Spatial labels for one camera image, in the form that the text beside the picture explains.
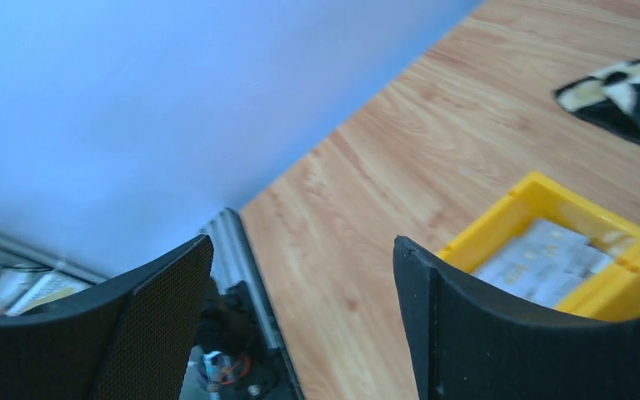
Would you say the yellow three-compartment bin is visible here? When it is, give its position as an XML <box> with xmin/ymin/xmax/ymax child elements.
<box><xmin>439</xmin><ymin>172</ymin><xmax>640</xmax><ymax>321</ymax></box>

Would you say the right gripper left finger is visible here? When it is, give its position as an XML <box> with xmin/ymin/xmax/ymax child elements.
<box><xmin>0</xmin><ymin>235</ymin><xmax>213</xmax><ymax>399</ymax></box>

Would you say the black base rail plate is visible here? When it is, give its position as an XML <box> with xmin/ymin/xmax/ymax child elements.
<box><xmin>180</xmin><ymin>208</ymin><xmax>304</xmax><ymax>399</ymax></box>

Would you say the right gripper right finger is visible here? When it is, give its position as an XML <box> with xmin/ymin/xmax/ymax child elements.
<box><xmin>392</xmin><ymin>236</ymin><xmax>640</xmax><ymax>399</ymax></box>

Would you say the black floral blanket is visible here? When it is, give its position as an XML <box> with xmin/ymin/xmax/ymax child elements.
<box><xmin>552</xmin><ymin>59</ymin><xmax>640</xmax><ymax>146</ymax></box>

